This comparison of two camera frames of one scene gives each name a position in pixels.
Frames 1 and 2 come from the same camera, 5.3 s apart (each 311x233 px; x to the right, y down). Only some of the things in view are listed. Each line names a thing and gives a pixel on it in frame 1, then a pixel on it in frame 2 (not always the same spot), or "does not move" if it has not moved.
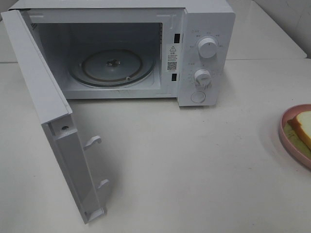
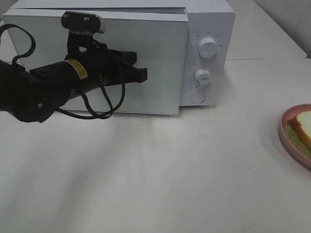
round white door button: [198, 96] does not move
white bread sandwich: [298, 130] does not move
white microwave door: [55, 114] -> [160, 42]
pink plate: [285, 116] does not move
